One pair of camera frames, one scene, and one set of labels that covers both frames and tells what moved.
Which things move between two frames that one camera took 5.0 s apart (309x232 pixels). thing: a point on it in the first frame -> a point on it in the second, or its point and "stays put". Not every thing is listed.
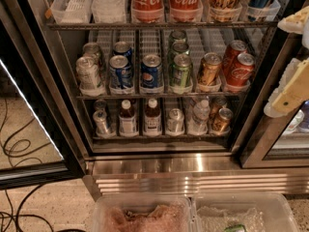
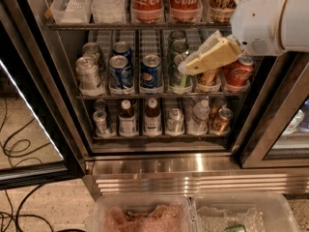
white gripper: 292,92 -> 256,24
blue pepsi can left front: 120,73 stays put
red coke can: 185,4 stays put
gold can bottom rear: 215,107 stays put
